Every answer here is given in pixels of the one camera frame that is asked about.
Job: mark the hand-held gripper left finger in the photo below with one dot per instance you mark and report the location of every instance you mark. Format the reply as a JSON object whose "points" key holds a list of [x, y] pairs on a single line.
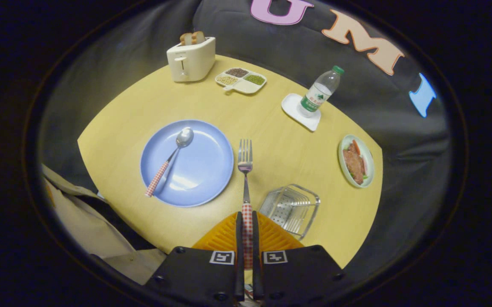
{"points": [[194, 277]]}

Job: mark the person's beige clothing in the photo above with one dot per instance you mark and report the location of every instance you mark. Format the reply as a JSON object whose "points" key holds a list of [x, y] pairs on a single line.
{"points": [[84, 226]]}

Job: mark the blue plate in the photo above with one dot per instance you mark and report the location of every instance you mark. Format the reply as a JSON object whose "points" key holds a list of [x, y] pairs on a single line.
{"points": [[203, 166]]}

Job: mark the brown meat slice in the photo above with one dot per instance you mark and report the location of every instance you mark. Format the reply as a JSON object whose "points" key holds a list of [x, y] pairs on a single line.
{"points": [[353, 164]]}

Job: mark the toast bread slice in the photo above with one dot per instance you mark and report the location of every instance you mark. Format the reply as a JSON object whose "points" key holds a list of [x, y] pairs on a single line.
{"points": [[198, 37], [186, 39]]}

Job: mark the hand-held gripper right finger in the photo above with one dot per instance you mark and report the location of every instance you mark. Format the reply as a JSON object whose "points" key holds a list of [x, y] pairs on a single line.
{"points": [[301, 277]]}

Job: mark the pale green food plate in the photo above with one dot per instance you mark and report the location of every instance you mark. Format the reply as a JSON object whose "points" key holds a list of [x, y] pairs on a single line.
{"points": [[369, 162]]}

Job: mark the white toaster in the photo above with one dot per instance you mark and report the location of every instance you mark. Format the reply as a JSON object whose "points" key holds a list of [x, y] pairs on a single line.
{"points": [[191, 62]]}

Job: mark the white divided dish with beans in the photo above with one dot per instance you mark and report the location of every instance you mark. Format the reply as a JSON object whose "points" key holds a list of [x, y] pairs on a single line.
{"points": [[248, 85]]}

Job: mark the white coaster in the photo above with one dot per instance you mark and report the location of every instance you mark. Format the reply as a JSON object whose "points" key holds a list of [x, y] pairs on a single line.
{"points": [[292, 108]]}

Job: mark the black backdrop cloth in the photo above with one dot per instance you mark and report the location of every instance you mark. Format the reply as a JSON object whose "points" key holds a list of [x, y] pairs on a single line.
{"points": [[297, 47]]}

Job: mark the clear cutlery drain rack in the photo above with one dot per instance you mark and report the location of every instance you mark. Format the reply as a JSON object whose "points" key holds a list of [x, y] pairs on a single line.
{"points": [[290, 209]]}

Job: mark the clear water bottle green cap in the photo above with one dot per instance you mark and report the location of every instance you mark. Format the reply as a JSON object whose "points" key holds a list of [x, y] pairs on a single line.
{"points": [[318, 94]]}

